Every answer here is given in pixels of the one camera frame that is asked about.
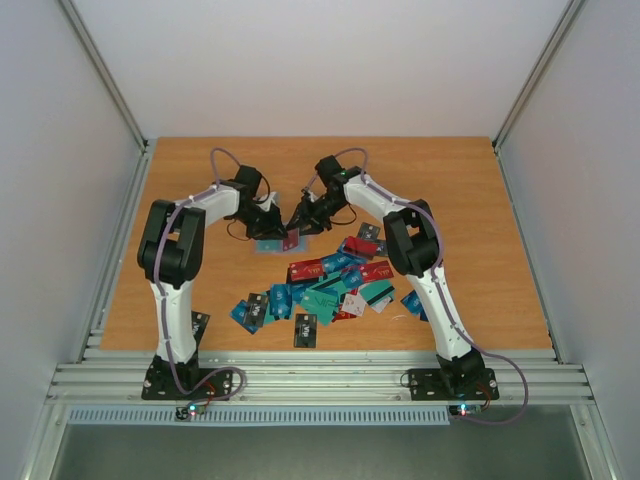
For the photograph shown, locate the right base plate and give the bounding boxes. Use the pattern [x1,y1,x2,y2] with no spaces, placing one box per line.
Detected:
[406,368,500,401]

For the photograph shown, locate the red vip card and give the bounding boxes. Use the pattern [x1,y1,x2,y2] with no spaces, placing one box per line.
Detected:
[286,259,325,284]
[357,260,394,284]

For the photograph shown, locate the blue card right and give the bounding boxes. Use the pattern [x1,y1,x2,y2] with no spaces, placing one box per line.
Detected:
[401,290,425,317]

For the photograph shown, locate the blue card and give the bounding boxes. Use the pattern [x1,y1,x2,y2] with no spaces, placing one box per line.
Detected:
[401,290,425,317]
[229,300,259,335]

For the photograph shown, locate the black card lone left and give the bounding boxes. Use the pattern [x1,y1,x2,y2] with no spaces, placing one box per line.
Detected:
[191,311,210,346]

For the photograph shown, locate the blue slotted cable duct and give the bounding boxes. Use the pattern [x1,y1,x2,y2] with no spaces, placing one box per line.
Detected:
[67,405,450,427]

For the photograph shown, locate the blue card left bottom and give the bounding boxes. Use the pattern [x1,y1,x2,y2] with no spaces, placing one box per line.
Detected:
[229,300,259,335]

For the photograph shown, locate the left base plate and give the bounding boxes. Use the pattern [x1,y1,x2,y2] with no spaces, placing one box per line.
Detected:
[141,356,233,401]

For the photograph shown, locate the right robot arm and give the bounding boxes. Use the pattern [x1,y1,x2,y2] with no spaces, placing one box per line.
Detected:
[288,156,485,399]

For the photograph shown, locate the red card bottom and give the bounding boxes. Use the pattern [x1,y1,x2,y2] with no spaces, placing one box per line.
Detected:
[282,229,300,252]

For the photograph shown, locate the teal VIP card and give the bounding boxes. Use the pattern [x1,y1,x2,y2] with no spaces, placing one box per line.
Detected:
[300,289,339,326]

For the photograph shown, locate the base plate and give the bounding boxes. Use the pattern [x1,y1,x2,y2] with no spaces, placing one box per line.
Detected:
[406,368,500,401]
[141,356,233,401]

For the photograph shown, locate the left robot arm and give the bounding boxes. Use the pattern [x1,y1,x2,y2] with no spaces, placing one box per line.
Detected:
[137,165,287,400]

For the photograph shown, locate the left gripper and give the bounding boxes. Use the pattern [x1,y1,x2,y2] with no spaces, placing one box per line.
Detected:
[234,203,290,240]

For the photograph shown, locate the white card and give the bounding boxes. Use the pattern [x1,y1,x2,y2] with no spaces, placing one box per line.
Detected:
[340,293,367,317]

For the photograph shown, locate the black VIP card left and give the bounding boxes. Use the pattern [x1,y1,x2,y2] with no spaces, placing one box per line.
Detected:
[244,293,268,328]

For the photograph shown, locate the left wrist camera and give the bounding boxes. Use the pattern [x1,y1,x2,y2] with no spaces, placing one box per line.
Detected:
[256,191,279,212]

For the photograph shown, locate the red VIP card upper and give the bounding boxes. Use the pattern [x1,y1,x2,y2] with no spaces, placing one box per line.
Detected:
[286,259,325,284]

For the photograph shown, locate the red card upper right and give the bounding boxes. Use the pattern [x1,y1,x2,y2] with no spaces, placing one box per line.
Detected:
[342,236,378,259]

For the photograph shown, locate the red VIP card centre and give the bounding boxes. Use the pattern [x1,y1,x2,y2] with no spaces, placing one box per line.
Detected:
[357,260,394,284]

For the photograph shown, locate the teal card magnetic stripe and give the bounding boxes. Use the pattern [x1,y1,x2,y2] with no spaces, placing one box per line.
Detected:
[255,240,282,253]

